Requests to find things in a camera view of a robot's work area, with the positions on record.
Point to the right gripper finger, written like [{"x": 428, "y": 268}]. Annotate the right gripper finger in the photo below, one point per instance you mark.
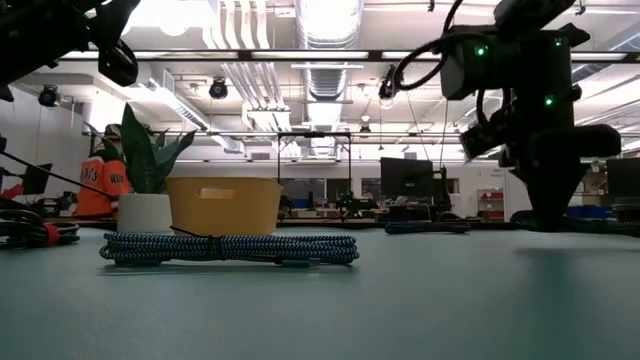
[
  {"x": 540, "y": 195},
  {"x": 562, "y": 195}
]

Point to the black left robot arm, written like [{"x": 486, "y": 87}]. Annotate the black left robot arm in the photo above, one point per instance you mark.
[{"x": 40, "y": 30}]

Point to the white pillar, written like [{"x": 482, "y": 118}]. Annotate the white pillar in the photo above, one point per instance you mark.
[{"x": 515, "y": 195}]

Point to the blue storage bins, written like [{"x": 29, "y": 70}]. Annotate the blue storage bins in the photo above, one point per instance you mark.
[{"x": 590, "y": 212}]

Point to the shelf with red bins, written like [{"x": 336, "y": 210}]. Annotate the shelf with red bins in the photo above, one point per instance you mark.
[{"x": 492, "y": 196}]

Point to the black computer monitor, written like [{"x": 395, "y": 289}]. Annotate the black computer monitor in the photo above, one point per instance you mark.
[
  {"x": 624, "y": 177},
  {"x": 405, "y": 177},
  {"x": 36, "y": 179}
]

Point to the overhead light bar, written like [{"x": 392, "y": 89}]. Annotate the overhead light bar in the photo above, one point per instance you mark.
[{"x": 375, "y": 55}]

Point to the yellow plastic basket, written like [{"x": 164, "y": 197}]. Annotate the yellow plastic basket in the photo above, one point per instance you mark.
[{"x": 225, "y": 215}]

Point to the white plant pot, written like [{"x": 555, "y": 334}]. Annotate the white plant pot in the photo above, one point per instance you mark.
[{"x": 145, "y": 212}]

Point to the green snake plant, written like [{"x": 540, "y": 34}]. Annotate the green snake plant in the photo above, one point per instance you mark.
[{"x": 140, "y": 155}]

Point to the person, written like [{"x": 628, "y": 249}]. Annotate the person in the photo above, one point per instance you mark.
[{"x": 95, "y": 190}]

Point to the red flat object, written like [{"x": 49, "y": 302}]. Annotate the red flat object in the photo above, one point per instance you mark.
[{"x": 11, "y": 192}]

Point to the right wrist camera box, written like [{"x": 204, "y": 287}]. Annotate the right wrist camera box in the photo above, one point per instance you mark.
[{"x": 470, "y": 70}]

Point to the black overhead camera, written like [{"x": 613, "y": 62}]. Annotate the black overhead camera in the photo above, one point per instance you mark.
[{"x": 386, "y": 89}]

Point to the silver ventilation duct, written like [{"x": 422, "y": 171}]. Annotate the silver ventilation duct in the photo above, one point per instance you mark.
[{"x": 327, "y": 80}]

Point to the black ceiling camera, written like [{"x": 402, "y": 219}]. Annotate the black ceiling camera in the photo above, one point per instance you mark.
[
  {"x": 48, "y": 95},
  {"x": 218, "y": 89}
]

